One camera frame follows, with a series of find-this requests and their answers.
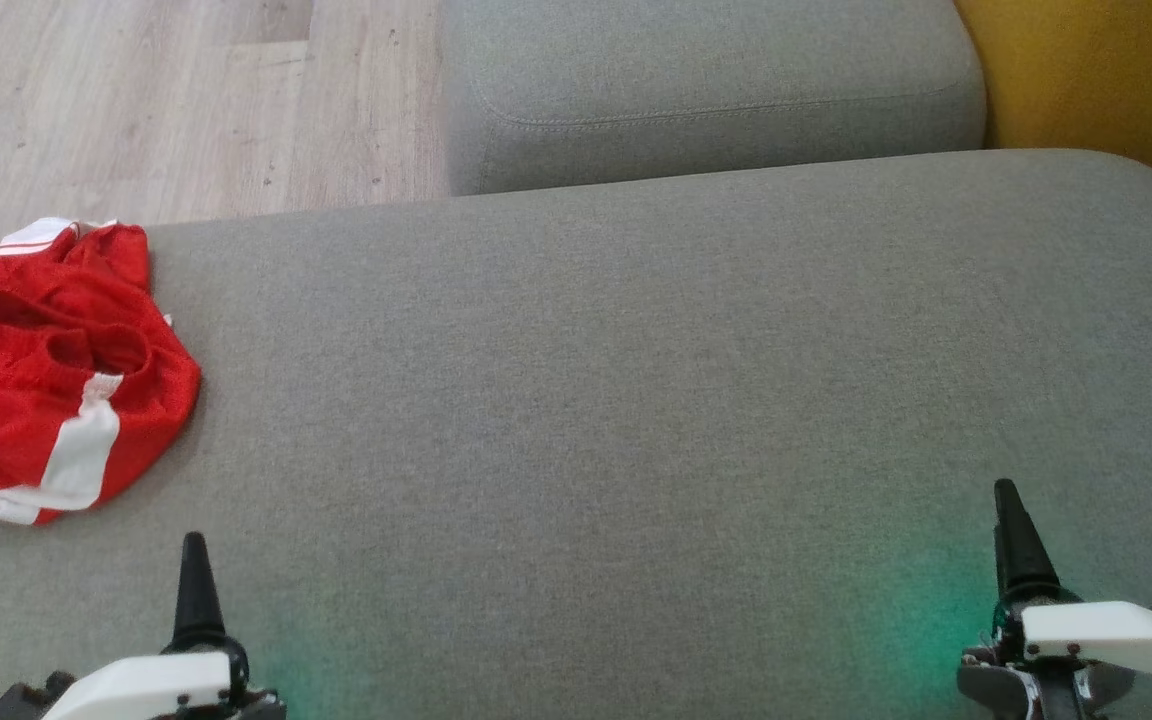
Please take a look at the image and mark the red shorts with white waistband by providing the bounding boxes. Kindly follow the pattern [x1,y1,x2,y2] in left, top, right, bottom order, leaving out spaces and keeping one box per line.
[0,255,203,527]

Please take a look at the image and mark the grey sofa cushion with seam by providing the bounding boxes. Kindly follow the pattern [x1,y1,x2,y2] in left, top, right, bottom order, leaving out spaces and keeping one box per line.
[439,0,989,197]

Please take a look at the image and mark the yellow furniture panel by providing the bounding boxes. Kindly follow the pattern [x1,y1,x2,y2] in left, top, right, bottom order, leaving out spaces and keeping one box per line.
[954,0,1152,223]

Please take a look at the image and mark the large grey fabric sofa seat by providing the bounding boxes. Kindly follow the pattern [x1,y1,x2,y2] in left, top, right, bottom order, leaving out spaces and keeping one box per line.
[0,148,1152,720]

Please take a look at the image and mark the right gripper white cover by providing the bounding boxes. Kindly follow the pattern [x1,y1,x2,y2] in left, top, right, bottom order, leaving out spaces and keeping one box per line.
[957,478,1152,720]

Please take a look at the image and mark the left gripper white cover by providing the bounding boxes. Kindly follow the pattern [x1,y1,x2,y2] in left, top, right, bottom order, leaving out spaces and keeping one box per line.
[36,532,288,720]

